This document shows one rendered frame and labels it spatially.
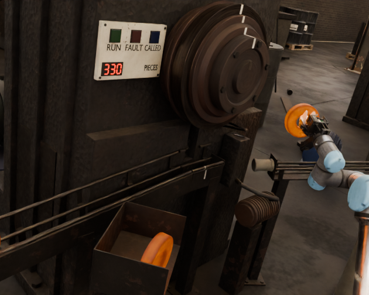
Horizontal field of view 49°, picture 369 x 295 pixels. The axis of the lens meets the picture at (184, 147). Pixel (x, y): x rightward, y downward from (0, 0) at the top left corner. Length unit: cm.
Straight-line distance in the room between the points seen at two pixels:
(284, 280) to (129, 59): 152
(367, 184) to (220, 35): 66
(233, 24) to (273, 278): 143
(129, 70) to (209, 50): 28
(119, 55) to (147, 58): 12
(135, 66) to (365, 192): 82
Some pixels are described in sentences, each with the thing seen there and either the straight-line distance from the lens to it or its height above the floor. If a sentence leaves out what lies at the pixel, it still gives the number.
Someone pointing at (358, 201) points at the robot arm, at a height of 88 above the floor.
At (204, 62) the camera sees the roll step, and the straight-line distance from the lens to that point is 137.
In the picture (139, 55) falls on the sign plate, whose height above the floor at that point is 114.
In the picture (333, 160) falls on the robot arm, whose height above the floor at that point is 88.
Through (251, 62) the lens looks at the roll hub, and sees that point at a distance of 146.
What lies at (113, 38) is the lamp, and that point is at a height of 119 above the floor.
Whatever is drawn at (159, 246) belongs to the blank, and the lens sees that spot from 111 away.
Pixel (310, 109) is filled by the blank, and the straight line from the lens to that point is 189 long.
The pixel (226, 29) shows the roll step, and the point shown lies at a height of 127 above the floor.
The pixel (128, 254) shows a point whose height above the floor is 60.
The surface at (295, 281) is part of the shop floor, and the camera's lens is 241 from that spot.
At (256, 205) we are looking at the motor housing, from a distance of 186.
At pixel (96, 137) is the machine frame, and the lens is 136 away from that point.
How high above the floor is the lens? 142
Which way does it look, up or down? 23 degrees down
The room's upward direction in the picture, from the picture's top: 11 degrees clockwise
